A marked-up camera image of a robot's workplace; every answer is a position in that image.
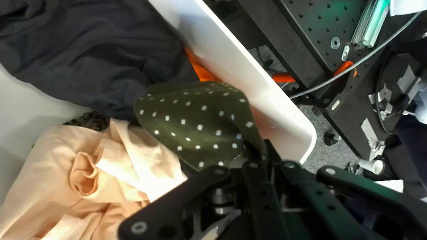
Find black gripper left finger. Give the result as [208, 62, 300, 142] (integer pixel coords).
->
[117, 166, 242, 240]

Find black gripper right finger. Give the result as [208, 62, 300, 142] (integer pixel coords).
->
[241, 138, 427, 240]

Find green polka dot sock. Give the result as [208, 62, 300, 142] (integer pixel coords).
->
[134, 81, 266, 170]

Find white plastic laundry basket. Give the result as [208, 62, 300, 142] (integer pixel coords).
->
[0, 0, 317, 205]

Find peach pink garment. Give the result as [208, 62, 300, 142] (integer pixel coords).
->
[0, 120, 185, 240]

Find orange garment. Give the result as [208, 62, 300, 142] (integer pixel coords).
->
[185, 48, 217, 82]

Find dark navy garment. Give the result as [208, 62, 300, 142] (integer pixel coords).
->
[0, 0, 197, 118]

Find orange handled tool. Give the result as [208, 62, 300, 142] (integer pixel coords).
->
[270, 60, 357, 86]

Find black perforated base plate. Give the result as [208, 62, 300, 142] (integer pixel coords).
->
[208, 0, 427, 161]

